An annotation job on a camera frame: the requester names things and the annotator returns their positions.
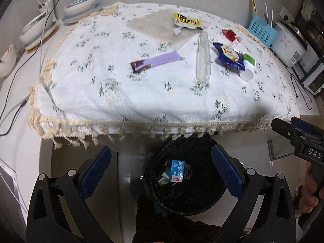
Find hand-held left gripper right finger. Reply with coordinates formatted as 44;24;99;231
210;144;296;243

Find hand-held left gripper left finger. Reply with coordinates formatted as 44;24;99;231
27;145;122;243

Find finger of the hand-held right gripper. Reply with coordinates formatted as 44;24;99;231
272;118;308;153
291;116;324;143

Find black-lined trash bin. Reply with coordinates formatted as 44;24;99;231
144;134;228;216

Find dark blue snack packet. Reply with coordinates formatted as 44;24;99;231
213;42;246;71

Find yellow snack packet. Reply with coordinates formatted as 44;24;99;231
173;12;204;30

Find person's right hand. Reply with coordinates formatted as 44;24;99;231
298;162;324;213

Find blue white milk carton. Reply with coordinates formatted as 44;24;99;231
169;159;187;183

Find black toaster oven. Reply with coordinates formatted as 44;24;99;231
294;2;324;95

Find green white small carton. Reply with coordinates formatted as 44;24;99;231
158;172;172;186

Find white cup green label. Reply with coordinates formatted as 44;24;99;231
239;54;256;81

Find white flower-print rice cooker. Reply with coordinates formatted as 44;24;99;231
270;19;318;67

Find white floral fringed tablecloth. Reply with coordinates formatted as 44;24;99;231
27;2;300;149

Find blue plastic utensil basket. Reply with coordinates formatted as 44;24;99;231
247;15;279;48

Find red candy wrapper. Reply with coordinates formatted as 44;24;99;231
221;29;242;42

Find pale hanging cloth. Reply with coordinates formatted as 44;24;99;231
302;0;315;21

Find purple paper wrapper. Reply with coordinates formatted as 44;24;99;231
130;50;181;73

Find round wooden board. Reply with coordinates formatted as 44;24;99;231
25;27;60;54

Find white bowl with spoon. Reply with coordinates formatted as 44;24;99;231
0;42;19;78

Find stacked white bowls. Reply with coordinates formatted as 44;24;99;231
19;13;60;46

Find clear bubble wrap sheet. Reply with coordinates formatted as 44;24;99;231
126;10;212;50

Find blue patterned white bowl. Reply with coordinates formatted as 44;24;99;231
63;0;97;18

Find white utensil holder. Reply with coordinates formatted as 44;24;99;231
35;0;55;21

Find black usb cable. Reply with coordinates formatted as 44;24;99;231
291;73;314;111

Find white wall socket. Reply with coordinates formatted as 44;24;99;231
280;6;296;22

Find white cable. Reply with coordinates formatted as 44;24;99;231
39;0;64;74

